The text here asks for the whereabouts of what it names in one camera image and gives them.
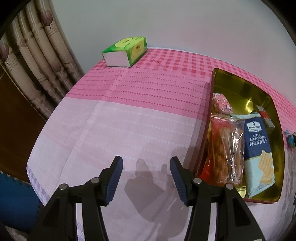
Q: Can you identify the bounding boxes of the blue soda cracker pack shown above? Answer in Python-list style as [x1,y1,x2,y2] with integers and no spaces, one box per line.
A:
[231,113,275,198]

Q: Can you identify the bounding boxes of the red clear snack pack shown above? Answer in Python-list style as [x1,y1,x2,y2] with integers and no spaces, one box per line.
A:
[200,114,244,187]

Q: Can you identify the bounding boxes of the light blue candy packet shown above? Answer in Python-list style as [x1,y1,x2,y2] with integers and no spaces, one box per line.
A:
[285,130,296,148]

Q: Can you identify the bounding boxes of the dark sesame bar pack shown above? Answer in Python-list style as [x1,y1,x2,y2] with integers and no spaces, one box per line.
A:
[255,105,275,133]

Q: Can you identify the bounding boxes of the pink white candy packet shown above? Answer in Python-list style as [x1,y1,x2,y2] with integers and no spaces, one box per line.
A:
[212,93,233,115]

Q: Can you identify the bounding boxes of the blue floor mat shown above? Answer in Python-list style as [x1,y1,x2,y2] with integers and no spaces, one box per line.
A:
[0,172,43,232]

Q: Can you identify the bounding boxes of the red gold toffee tin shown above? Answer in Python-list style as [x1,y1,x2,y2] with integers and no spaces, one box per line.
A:
[194,68,285,204]

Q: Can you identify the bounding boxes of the pink checked tablecloth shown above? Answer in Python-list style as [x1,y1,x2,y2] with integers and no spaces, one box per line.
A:
[27,49,295,240]

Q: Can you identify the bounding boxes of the beige patterned curtain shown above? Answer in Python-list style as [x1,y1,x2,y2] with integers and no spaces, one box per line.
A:
[1,1,83,119]

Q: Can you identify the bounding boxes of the green tissue box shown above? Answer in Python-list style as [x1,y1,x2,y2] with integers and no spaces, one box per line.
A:
[102,36,147,67]

